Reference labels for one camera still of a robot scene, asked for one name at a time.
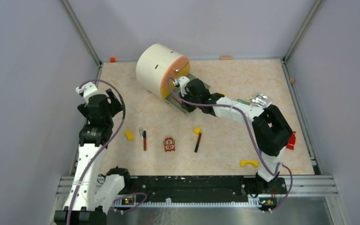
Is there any cream round drawer organizer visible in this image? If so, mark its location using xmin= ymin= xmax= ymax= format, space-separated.
xmin=135 ymin=44 xmax=197 ymax=114

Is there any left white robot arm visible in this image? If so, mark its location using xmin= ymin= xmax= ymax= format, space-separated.
xmin=53 ymin=79 xmax=132 ymax=225

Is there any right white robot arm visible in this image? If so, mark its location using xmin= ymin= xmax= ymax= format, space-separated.
xmin=165 ymin=76 xmax=293 ymax=197

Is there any yellow wedge block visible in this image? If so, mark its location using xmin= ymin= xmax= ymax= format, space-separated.
xmin=125 ymin=130 xmax=134 ymax=141

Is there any white glue tube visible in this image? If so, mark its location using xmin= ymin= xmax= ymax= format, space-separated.
xmin=139 ymin=128 xmax=144 ymax=140

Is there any small yellow cube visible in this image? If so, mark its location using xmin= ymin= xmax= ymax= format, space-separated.
xmin=194 ymin=127 xmax=201 ymax=135

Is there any red lip gloss tube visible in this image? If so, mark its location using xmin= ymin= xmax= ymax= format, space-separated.
xmin=142 ymin=130 xmax=147 ymax=151

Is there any dark red lip gloss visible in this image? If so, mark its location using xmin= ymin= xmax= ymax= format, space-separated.
xmin=194 ymin=133 xmax=202 ymax=153

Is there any red owl number toy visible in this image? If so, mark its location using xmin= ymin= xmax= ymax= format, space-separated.
xmin=163 ymin=137 xmax=175 ymax=152

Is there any clear plastic wrapper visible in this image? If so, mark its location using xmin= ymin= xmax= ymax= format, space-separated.
xmin=251 ymin=94 xmax=272 ymax=108

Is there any yellow arch block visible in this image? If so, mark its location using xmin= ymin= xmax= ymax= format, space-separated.
xmin=240 ymin=160 xmax=259 ymax=168

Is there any red horseshoe toy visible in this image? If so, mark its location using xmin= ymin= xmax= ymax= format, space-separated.
xmin=286 ymin=131 xmax=296 ymax=150

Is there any wooden peg at wall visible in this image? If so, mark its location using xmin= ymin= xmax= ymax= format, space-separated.
xmin=219 ymin=56 xmax=233 ymax=60

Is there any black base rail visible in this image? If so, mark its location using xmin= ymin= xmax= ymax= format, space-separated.
xmin=120 ymin=175 xmax=287 ymax=203

